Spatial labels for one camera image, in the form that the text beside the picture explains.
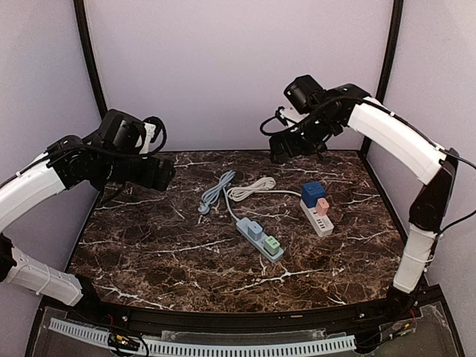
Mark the dark blue cube plug adapter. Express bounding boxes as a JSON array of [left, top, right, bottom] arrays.
[[301, 181, 327, 208]]

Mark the light blue cable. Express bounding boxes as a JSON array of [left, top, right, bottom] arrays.
[[197, 170, 239, 224]]

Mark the white cable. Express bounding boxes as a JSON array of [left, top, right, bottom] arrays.
[[225, 176, 303, 202]]

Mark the pink cube charger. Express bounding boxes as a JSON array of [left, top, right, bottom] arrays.
[[315, 197, 329, 216]]

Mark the white power strip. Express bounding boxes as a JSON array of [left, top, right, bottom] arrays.
[[300, 201, 334, 237]]

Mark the light blue power strip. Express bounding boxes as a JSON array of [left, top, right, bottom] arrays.
[[236, 217, 284, 263]]

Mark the light blue cube charger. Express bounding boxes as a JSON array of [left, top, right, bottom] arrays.
[[248, 221, 263, 241]]

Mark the green cube charger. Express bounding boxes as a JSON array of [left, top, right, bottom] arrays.
[[264, 236, 280, 256]]

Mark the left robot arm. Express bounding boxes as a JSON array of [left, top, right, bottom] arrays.
[[1, 135, 176, 306]]

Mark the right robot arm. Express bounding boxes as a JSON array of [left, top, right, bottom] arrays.
[[262, 75, 464, 295]]

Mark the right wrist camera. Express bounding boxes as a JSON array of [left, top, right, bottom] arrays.
[[283, 74, 324, 115]]

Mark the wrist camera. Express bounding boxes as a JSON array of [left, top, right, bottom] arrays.
[[97, 109, 147, 154], [283, 74, 324, 115]]

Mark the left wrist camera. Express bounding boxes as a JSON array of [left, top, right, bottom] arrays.
[[97, 109, 147, 154]]

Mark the black front rail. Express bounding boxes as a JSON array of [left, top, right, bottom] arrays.
[[36, 286, 443, 335]]

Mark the right black frame post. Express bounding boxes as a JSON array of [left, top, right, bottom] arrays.
[[376, 0, 404, 103]]

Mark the black frame post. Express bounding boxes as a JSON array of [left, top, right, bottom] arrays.
[[376, 0, 404, 103], [73, 0, 108, 118]]

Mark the white slotted cable duct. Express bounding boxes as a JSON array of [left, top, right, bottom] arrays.
[[48, 318, 356, 356]]

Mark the left black frame post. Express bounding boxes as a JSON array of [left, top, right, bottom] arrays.
[[73, 0, 108, 118]]

